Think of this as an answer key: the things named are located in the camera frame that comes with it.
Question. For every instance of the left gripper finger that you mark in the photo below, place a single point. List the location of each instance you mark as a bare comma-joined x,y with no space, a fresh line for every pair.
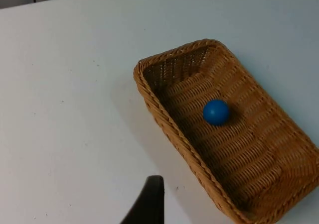
147,204

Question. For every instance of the pale brown wicker basket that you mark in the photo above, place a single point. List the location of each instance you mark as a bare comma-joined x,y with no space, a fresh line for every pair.
236,139

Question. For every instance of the blue ball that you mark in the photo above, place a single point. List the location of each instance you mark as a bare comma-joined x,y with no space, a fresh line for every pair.
215,112

